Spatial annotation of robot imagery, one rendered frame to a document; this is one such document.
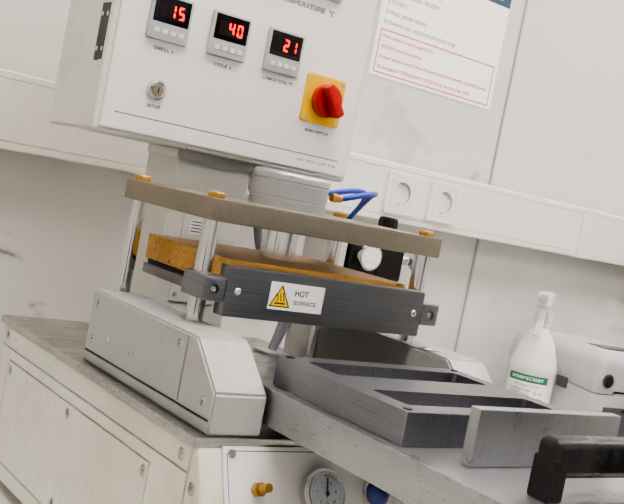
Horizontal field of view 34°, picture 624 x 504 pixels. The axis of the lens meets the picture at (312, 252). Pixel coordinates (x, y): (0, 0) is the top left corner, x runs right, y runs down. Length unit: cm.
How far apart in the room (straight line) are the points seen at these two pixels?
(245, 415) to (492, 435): 21
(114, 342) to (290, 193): 22
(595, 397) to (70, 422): 105
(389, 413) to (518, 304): 133
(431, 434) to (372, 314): 27
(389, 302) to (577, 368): 89
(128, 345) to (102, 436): 9
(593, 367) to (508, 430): 111
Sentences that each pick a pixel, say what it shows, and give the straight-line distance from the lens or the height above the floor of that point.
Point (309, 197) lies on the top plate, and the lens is 99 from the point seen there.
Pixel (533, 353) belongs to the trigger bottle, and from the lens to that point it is 179.
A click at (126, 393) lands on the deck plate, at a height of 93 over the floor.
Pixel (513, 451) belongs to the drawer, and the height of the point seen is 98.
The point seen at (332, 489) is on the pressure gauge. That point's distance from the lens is 84.
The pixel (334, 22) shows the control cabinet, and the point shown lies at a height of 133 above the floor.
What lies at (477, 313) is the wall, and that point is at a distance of 195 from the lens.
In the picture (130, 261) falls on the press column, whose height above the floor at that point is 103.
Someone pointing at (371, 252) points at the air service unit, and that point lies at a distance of 123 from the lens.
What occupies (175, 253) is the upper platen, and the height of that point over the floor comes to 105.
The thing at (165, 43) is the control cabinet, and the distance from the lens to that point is 109.
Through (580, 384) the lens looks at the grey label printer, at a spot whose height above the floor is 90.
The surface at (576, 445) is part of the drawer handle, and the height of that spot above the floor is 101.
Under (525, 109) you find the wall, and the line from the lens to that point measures 197.
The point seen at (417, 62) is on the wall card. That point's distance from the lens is 177.
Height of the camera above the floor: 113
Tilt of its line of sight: 3 degrees down
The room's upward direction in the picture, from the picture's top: 11 degrees clockwise
